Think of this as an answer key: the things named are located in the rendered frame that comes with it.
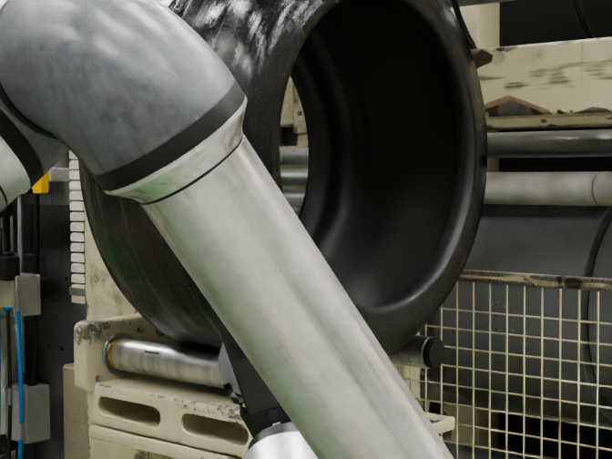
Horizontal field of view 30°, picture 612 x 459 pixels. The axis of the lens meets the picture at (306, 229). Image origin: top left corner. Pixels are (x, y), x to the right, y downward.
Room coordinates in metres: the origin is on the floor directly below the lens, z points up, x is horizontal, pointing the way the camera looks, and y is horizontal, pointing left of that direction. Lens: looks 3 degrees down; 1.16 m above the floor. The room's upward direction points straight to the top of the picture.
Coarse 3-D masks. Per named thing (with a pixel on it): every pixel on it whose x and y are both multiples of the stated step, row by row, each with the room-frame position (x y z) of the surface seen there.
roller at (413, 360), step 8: (416, 336) 1.59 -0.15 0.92; (424, 336) 1.58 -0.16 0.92; (408, 344) 1.58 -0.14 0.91; (416, 344) 1.57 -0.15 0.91; (424, 344) 1.57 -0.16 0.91; (432, 344) 1.56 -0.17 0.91; (440, 344) 1.58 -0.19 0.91; (400, 352) 1.59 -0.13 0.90; (408, 352) 1.58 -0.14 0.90; (416, 352) 1.57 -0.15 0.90; (424, 352) 1.56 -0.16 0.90; (432, 352) 1.56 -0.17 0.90; (440, 352) 1.58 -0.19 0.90; (392, 360) 1.60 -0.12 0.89; (400, 360) 1.59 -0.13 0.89; (408, 360) 1.58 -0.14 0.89; (416, 360) 1.57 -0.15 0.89; (424, 360) 1.56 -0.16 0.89; (432, 360) 1.56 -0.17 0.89; (440, 360) 1.58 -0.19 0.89; (424, 368) 1.58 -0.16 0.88; (432, 368) 1.57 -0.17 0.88
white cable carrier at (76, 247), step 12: (72, 156) 1.77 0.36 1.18; (72, 168) 1.77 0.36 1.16; (72, 192) 1.77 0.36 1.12; (72, 204) 1.77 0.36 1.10; (72, 216) 1.77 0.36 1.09; (84, 216) 1.75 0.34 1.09; (72, 228) 1.77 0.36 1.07; (84, 228) 1.75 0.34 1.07; (72, 240) 1.77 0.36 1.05; (84, 240) 1.75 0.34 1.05; (84, 252) 1.77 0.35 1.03; (72, 264) 1.77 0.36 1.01; (84, 264) 1.75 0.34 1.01; (72, 276) 1.77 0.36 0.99; (84, 276) 1.75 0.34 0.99; (84, 288) 1.75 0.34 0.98; (72, 300) 1.77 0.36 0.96; (84, 300) 1.75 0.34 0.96
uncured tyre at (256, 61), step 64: (192, 0) 1.35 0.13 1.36; (256, 0) 1.32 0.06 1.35; (320, 0) 1.36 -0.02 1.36; (384, 0) 1.66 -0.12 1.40; (256, 64) 1.29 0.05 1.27; (320, 64) 1.78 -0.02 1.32; (384, 64) 1.75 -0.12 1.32; (448, 64) 1.58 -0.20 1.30; (256, 128) 1.29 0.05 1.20; (320, 128) 1.79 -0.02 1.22; (384, 128) 1.79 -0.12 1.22; (448, 128) 1.71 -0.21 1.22; (320, 192) 1.79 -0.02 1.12; (384, 192) 1.79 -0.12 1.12; (448, 192) 1.71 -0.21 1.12; (128, 256) 1.39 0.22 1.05; (384, 256) 1.73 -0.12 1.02; (448, 256) 1.56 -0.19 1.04; (192, 320) 1.40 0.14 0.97; (384, 320) 1.46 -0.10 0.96
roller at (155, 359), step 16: (112, 352) 1.57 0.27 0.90; (128, 352) 1.55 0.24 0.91; (144, 352) 1.53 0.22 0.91; (160, 352) 1.51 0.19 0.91; (176, 352) 1.49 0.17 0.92; (192, 352) 1.47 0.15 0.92; (208, 352) 1.46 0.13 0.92; (128, 368) 1.55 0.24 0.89; (144, 368) 1.53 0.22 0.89; (160, 368) 1.50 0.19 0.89; (176, 368) 1.48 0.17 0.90; (192, 368) 1.46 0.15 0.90; (208, 368) 1.44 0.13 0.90; (208, 384) 1.46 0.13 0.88
